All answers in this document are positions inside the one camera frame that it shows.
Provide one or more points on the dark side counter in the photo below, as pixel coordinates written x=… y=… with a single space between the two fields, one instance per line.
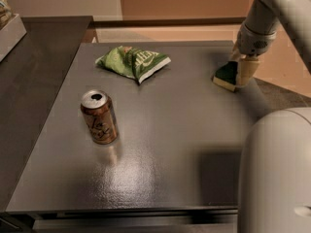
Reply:
x=30 y=78

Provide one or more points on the orange soda can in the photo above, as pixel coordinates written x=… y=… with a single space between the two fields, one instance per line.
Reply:
x=98 y=112

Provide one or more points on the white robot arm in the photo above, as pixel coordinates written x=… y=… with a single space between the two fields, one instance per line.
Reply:
x=275 y=168

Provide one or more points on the green and yellow sponge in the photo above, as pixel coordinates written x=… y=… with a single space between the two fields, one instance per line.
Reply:
x=226 y=76

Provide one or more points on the green chip bag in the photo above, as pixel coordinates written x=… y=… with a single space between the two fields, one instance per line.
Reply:
x=133 y=63

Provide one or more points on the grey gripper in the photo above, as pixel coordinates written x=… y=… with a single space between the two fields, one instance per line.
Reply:
x=254 y=44

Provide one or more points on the white box on counter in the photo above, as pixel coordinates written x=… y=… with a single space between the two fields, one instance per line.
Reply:
x=12 y=29

